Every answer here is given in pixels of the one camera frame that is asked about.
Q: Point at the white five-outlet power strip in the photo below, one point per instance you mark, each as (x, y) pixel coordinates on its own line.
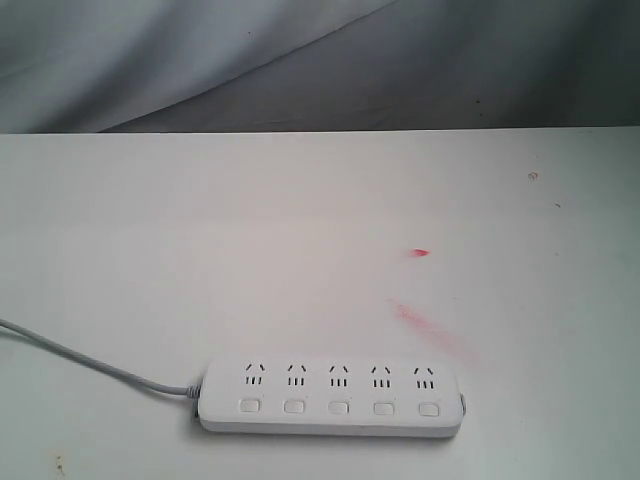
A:
(332, 396)

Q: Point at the grey backdrop cloth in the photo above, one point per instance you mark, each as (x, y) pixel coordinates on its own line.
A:
(258, 66)

